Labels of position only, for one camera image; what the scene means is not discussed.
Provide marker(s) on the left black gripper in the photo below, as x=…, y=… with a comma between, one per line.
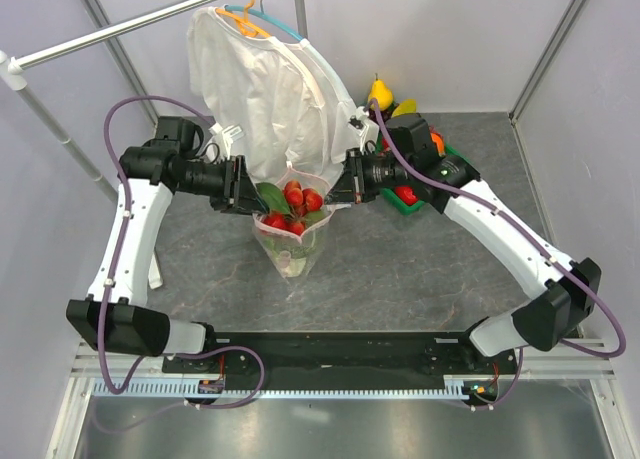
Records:
x=239, y=196

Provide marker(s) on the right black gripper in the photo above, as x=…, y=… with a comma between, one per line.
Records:
x=352, y=186

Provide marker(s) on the red lychee bunch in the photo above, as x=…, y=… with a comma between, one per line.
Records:
x=291, y=208

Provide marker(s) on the clear pink-dotted zip bag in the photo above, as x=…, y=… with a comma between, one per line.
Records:
x=318, y=231

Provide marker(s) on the green lettuce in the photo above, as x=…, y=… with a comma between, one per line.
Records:
x=288, y=268

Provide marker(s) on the green melon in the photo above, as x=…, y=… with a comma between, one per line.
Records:
x=285, y=249

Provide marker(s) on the orange fruit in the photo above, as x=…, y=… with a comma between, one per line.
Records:
x=439, y=143

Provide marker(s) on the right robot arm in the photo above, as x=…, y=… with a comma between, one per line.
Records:
x=559, y=289

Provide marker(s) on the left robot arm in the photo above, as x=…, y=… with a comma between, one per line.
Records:
x=114, y=317

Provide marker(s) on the green plastic tray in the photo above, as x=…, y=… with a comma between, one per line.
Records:
x=410, y=206

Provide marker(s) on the red tomato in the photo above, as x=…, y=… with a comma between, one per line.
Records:
x=406, y=195

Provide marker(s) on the yellow pear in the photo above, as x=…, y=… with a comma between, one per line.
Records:
x=380, y=92

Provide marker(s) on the yellow star fruit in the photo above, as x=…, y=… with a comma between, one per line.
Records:
x=408, y=106

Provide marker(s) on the white t-shirt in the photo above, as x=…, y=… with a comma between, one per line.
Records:
x=289, y=110

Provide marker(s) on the orange clothes hanger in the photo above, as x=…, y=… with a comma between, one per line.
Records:
x=242, y=21

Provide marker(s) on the teal clothes hanger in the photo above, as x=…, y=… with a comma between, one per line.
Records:
x=303, y=45

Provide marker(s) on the white metal clothes rack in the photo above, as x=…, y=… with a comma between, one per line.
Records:
x=62, y=220

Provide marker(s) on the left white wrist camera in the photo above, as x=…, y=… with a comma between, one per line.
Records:
x=226, y=136

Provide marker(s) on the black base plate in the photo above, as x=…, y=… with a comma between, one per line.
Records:
x=365, y=358

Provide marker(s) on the light blue cable duct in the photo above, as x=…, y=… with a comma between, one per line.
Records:
x=196, y=388

